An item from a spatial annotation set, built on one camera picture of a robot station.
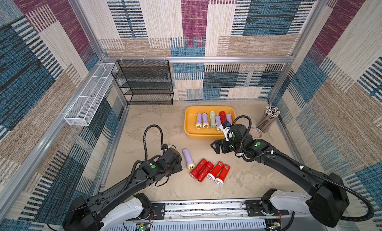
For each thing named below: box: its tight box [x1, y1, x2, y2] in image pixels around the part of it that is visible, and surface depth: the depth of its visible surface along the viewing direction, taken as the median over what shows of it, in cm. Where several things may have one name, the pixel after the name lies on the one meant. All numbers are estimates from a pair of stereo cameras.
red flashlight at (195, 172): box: [189, 158, 207, 179], surface depth 85 cm
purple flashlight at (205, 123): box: [202, 112, 210, 129], surface depth 107 cm
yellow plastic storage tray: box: [184, 105, 238, 139], surface depth 108 cm
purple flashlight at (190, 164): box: [182, 148, 195, 170], surface depth 89 cm
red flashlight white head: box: [206, 161, 225, 182], surface depth 85 cm
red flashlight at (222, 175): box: [214, 164, 231, 186], surface depth 85 cm
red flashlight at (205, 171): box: [197, 161, 214, 183], surface depth 85 cm
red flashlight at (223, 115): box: [219, 111, 227, 124], surface depth 110 cm
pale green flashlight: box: [209, 111, 217, 128], surface depth 108 cm
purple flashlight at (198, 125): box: [195, 113, 202, 129], surface depth 107 cm
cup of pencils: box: [255, 105, 281, 133], surface depth 93 cm
